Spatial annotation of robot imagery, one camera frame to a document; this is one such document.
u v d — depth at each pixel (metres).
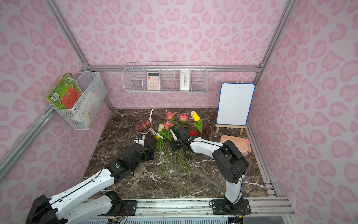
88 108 0.84
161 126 1.01
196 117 0.75
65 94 0.71
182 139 0.72
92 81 0.82
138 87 0.93
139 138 0.69
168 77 0.98
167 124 1.00
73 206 0.44
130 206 0.73
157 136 0.98
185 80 0.93
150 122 1.13
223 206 0.74
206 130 0.86
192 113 0.78
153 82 0.93
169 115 1.10
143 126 0.88
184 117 1.07
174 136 0.75
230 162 0.48
